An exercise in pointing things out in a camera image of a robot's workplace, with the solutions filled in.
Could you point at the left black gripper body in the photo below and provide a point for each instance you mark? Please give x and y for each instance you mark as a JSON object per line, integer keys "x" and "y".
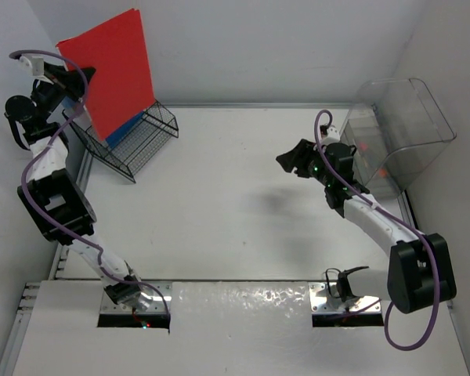
{"x": 48, "y": 95}

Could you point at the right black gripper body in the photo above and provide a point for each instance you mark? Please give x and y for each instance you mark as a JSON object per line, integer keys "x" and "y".
{"x": 314, "y": 168}

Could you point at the blue folder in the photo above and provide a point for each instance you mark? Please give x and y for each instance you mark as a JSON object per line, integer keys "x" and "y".
{"x": 115, "y": 137}

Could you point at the red notebook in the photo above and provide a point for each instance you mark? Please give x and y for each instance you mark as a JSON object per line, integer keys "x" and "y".
{"x": 122, "y": 85}

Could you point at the clear grey drawer organizer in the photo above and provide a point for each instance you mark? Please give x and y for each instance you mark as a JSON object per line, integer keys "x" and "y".
{"x": 404, "y": 129}

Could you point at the black wire mesh basket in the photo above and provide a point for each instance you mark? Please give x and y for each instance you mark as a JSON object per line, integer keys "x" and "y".
{"x": 150, "y": 134}

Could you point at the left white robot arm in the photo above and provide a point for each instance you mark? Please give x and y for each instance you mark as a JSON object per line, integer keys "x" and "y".
{"x": 53, "y": 199}

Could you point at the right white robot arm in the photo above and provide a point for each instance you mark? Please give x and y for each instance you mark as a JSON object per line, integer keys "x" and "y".
{"x": 417, "y": 262}

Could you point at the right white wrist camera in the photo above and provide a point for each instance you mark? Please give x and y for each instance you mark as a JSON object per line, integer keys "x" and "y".
{"x": 329, "y": 134}

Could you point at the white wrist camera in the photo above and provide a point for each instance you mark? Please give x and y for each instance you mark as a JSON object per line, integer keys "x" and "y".
{"x": 33, "y": 65}
{"x": 329, "y": 134}

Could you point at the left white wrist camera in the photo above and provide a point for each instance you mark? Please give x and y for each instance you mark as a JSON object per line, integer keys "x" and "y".
{"x": 33, "y": 65}

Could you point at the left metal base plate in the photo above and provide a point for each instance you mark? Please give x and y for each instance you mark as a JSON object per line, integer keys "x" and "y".
{"x": 123, "y": 298}

